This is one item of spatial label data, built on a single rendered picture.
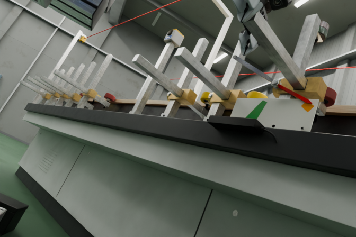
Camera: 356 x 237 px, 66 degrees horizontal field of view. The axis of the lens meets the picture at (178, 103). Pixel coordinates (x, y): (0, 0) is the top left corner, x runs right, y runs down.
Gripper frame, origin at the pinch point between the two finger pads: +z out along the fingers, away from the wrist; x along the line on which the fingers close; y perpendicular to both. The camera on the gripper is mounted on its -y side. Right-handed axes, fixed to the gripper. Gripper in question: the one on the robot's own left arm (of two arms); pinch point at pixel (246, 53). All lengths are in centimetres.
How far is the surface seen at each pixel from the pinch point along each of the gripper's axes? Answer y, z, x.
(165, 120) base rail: -12.5, 25.1, -28.9
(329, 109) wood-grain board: -20.0, 5.5, 25.2
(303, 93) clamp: -0.6, 11.8, 20.6
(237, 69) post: -10.2, -0.3, -6.2
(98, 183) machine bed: -54, 60, -88
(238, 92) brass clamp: -5.9, 11.7, -0.2
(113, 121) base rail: -23, 29, -67
